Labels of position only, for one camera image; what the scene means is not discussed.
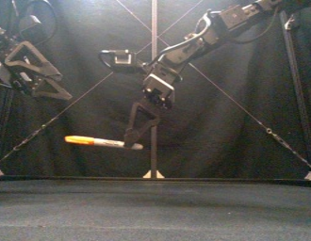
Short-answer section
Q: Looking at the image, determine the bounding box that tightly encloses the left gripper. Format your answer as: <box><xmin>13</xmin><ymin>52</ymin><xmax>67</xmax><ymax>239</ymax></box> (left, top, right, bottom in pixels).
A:
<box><xmin>0</xmin><ymin>25</ymin><xmax>75</xmax><ymax>102</ymax></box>

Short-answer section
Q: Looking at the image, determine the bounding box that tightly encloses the grey marker pen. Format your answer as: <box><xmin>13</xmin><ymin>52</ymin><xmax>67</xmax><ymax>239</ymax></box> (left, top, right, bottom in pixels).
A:
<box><xmin>63</xmin><ymin>135</ymin><xmax>144</xmax><ymax>152</ymax></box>

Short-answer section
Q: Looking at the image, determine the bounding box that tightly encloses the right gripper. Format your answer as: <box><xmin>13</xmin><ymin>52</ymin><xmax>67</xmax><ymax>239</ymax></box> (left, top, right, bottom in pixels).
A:
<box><xmin>123</xmin><ymin>61</ymin><xmax>185</xmax><ymax>149</ymax></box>

